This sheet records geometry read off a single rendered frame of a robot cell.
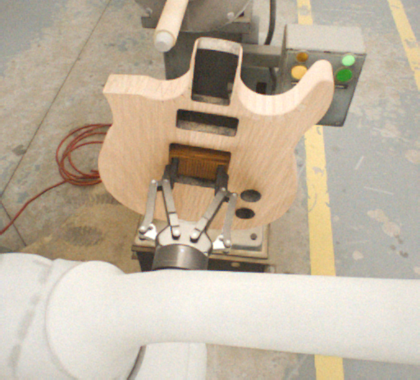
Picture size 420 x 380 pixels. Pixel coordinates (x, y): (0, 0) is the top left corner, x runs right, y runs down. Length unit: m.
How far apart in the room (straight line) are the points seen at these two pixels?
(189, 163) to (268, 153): 0.13
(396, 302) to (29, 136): 2.25
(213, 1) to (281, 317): 0.63
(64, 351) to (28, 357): 0.03
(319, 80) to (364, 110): 1.99
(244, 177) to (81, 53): 2.37
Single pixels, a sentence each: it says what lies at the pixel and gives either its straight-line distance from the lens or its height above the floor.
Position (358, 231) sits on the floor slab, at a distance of 1.97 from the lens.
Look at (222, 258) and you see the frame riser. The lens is 1.53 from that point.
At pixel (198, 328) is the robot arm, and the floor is 1.27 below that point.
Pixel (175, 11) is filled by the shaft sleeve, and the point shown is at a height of 1.26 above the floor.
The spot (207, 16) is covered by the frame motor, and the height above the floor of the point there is 1.17.
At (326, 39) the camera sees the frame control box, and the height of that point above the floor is 1.12.
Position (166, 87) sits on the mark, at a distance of 0.61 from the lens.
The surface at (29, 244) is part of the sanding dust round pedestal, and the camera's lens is 1.98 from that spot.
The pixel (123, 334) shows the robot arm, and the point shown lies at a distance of 0.34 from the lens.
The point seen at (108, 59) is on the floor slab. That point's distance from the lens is 2.87.
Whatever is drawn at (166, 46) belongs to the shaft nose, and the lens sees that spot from 0.60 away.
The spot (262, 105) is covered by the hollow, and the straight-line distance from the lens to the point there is 0.61.
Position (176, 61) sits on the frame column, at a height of 0.95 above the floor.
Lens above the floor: 1.57
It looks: 49 degrees down
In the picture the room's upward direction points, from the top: straight up
